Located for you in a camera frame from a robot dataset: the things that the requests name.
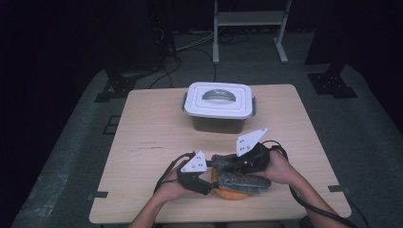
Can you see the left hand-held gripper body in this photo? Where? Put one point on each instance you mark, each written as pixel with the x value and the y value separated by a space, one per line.
pixel 191 180

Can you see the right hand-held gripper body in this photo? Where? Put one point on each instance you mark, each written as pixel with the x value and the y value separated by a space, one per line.
pixel 256 158

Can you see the grey fluffy cloth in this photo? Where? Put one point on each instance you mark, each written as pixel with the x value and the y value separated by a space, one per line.
pixel 247 183

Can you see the orange plush toy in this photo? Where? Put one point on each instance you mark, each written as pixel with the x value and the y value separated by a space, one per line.
pixel 229 194

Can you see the grey transparent storage box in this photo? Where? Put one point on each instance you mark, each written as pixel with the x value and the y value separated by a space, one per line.
pixel 218 125

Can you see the white box lid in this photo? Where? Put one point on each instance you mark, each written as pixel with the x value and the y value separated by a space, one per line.
pixel 202 109

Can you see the person's left hand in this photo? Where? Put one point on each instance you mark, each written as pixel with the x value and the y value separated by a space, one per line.
pixel 169 190

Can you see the person's right hand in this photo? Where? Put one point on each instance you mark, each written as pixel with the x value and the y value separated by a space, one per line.
pixel 282 167

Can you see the black tape strip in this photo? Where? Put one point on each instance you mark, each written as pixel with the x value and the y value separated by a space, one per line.
pixel 99 194
pixel 337 188

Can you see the black stand base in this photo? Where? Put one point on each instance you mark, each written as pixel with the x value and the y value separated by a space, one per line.
pixel 115 87
pixel 331 84

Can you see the dark metal stand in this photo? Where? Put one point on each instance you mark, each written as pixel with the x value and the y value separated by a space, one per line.
pixel 164 31

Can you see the white metal stand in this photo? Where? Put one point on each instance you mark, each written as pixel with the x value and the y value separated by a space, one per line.
pixel 250 18

